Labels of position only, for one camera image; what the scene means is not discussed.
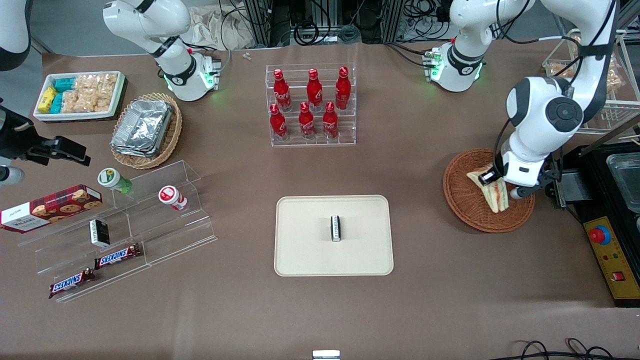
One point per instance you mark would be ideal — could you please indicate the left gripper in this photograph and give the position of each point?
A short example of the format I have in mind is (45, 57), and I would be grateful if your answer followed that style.
(486, 176)

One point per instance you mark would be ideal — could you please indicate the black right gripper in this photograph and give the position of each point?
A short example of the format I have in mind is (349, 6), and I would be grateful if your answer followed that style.
(14, 139)

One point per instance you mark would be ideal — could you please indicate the triangular sandwich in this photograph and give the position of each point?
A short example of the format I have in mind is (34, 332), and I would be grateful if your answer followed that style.
(496, 197)

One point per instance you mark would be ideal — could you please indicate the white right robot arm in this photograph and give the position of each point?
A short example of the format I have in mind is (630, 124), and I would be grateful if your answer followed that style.
(182, 75)

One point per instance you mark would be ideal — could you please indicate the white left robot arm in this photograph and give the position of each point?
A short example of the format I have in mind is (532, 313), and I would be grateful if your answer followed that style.
(462, 55)

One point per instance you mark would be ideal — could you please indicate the white rectangular snack tray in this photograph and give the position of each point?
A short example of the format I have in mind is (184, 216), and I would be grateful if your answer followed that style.
(75, 116)

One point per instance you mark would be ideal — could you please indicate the round brown wicker basket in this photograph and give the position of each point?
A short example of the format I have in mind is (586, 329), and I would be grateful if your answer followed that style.
(462, 200)

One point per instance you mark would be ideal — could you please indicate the oval tan wicker basket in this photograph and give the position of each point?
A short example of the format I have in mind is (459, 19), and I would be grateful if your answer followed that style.
(172, 137)

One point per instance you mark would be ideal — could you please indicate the beige rectangular tray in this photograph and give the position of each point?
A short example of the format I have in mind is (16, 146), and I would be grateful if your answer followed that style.
(305, 250)

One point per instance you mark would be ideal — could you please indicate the teal snack packet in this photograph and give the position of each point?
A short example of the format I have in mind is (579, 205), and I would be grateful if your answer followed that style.
(57, 103)
(64, 84)

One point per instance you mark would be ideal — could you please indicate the clear bag of crackers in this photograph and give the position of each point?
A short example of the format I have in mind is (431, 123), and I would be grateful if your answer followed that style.
(95, 82)
(75, 101)
(103, 102)

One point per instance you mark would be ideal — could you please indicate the yellow snack packet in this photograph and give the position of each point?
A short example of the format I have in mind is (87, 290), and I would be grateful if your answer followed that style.
(46, 99)

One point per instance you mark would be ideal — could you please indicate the green lidded cup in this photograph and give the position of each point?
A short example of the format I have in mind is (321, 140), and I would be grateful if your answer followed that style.
(112, 178)

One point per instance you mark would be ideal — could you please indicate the red tartan cookie box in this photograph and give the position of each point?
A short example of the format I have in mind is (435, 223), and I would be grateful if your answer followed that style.
(50, 209)

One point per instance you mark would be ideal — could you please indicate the stacked aluminium foil trays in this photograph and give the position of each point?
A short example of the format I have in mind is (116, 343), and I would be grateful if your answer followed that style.
(142, 127)

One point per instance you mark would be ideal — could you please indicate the small black white box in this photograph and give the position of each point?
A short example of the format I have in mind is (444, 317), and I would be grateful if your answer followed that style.
(99, 233)
(336, 229)

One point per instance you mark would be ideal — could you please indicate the red lidded cup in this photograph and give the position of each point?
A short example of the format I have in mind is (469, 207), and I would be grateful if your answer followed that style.
(171, 196)

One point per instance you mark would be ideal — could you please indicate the brown Snickers bar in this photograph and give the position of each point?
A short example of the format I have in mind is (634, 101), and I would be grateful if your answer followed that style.
(117, 256)
(71, 283)

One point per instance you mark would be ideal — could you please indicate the red emergency stop button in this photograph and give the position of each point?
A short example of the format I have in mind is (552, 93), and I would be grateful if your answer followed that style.
(599, 235)

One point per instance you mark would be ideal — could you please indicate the bagged bread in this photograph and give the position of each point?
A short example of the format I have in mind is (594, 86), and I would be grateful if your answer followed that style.
(562, 70)
(615, 75)

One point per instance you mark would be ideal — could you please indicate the clear glass container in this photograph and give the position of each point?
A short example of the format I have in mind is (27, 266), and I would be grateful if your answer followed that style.
(625, 180)

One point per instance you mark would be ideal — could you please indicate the clear acrylic stepped shelf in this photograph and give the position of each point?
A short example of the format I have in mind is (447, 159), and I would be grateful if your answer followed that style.
(170, 235)

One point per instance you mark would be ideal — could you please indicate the clear acrylic bottle rack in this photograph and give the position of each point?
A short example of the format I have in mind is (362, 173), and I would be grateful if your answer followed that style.
(350, 135)

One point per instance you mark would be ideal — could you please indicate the yellow black control box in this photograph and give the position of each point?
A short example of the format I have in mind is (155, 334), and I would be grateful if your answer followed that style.
(612, 270)

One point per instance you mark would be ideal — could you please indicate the red cola bottle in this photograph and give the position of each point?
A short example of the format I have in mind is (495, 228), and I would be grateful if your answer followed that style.
(281, 92)
(314, 92)
(330, 121)
(277, 124)
(343, 90)
(306, 122)

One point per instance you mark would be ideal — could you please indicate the crumpled white cloth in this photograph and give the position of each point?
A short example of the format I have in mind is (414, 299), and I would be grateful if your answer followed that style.
(220, 30)

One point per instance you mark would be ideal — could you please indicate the small silver box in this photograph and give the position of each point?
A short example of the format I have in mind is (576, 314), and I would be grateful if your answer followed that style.
(326, 355)

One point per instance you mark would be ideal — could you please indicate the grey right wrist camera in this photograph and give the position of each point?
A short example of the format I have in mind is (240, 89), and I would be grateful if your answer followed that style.
(10, 175)

